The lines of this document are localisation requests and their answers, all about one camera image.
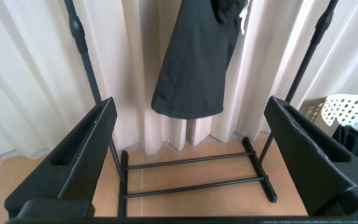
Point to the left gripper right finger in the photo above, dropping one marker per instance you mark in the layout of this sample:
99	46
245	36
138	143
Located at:
306	161

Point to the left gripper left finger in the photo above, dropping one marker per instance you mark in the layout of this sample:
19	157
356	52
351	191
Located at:
82	168

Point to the black garment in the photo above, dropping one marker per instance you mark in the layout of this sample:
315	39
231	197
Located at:
357	143

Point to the black shorts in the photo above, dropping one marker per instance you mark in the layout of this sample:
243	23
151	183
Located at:
194	68

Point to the white laundry basket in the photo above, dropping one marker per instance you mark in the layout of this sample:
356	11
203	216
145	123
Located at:
353	109

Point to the black clothes rack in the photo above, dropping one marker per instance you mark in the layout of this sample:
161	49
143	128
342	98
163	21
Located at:
78	31

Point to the white curtain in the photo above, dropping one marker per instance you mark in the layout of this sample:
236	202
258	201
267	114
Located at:
26	77
266	62

